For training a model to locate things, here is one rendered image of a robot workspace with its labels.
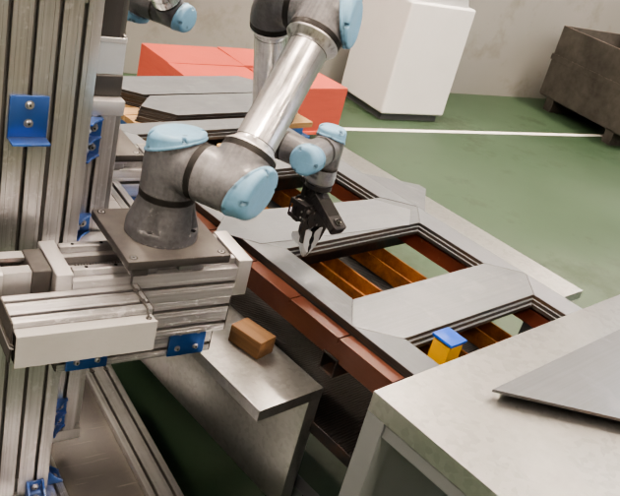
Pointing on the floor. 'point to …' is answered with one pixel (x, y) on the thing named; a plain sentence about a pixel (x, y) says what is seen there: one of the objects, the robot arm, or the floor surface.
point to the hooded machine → (406, 56)
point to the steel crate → (597, 82)
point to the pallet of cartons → (324, 89)
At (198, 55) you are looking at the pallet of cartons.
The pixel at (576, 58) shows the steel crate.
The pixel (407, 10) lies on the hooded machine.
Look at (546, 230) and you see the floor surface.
